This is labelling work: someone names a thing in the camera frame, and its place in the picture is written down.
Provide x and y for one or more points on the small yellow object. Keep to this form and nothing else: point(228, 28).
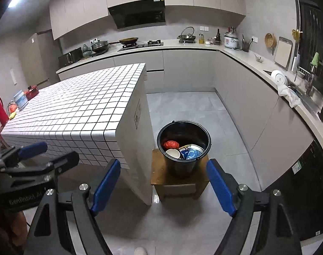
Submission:
point(12, 115)

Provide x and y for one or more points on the metal faucet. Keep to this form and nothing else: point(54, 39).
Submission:
point(310, 81)

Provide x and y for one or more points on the yellow oil bottle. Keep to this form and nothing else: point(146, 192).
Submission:
point(201, 38)

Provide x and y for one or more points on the white plate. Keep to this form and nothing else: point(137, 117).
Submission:
point(278, 77)

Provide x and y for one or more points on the black microwave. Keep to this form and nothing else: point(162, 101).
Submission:
point(69, 57)

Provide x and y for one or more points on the green hanging cloth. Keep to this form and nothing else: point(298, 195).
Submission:
point(314, 59)

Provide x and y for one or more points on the small white jar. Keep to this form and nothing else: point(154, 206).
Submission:
point(208, 42)

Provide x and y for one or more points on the bamboo strainer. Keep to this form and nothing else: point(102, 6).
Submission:
point(270, 40)

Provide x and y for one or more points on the white rice cooker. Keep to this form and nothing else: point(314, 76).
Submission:
point(231, 41)

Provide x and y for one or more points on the kettle on stove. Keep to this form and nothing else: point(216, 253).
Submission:
point(187, 35)

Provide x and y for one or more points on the person's left hand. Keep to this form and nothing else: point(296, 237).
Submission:
point(15, 225)

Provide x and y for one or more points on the blue bowl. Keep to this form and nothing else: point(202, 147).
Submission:
point(196, 150)

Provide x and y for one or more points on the black bucket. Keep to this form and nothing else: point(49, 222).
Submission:
point(185, 130)

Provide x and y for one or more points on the black built-in appliance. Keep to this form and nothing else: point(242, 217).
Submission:
point(304, 186)

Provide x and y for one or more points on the orange bag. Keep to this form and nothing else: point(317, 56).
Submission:
point(12, 108)

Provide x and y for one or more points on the beige refrigerator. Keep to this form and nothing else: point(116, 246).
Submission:
point(35, 58)

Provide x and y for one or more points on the small bowl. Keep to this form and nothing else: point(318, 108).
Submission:
point(258, 58)

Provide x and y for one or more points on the black range hood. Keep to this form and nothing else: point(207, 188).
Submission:
point(137, 12)

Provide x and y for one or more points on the white cutting board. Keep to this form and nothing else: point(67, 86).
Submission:
point(283, 53)

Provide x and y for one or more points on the frying pan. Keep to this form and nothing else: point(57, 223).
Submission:
point(128, 40)

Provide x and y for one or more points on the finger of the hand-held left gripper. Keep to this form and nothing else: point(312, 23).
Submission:
point(31, 148)
point(63, 162)

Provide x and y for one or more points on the white cloth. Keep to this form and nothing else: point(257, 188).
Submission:
point(288, 93)

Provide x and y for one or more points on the black lidded wok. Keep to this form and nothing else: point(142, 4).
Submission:
point(99, 45)

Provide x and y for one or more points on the yellow hanging object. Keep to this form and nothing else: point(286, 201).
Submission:
point(296, 33)

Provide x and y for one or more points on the wooden stool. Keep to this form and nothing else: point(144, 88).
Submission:
point(177, 183)

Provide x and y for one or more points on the metal dish rack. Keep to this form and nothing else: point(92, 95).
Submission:
point(303, 71)

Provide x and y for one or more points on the black utensil holder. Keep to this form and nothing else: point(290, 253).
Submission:
point(245, 45)

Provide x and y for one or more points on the green ceramic jar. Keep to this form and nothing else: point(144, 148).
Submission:
point(86, 50)

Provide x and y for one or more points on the blue white tub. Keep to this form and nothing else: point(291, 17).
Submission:
point(20, 99)

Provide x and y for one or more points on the beige lower cabinets with countertop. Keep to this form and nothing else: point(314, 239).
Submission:
point(188, 69)

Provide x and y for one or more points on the beige kitchen island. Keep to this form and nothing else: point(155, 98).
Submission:
point(136, 143)

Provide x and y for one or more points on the dark bottle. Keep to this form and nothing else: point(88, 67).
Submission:
point(218, 35)

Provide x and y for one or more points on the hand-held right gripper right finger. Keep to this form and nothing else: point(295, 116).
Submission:
point(221, 188)

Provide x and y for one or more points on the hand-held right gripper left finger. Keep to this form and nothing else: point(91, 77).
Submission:
point(105, 186)

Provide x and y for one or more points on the black gas stove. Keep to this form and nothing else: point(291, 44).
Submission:
point(140, 45)

